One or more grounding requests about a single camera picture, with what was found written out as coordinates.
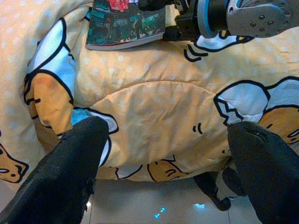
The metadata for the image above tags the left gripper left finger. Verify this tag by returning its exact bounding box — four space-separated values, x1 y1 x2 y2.
0 116 110 224

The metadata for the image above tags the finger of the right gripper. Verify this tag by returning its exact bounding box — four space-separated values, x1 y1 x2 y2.
138 0 169 11
163 25 182 42

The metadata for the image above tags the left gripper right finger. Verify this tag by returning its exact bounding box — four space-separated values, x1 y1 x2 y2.
228 121 299 224

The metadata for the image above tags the dark cover book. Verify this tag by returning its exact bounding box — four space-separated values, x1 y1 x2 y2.
85 0 167 51

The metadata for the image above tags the yellow cartoon print pillow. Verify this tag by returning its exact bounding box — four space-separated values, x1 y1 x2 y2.
23 17 299 183

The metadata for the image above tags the black robot left foot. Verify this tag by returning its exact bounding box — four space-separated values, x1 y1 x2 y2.
193 167 247 212

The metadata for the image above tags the yellow cartoon print blanket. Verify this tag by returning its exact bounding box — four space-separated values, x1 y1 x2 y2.
0 0 299 184

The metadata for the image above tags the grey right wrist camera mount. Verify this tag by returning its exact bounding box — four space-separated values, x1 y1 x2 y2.
197 0 221 39

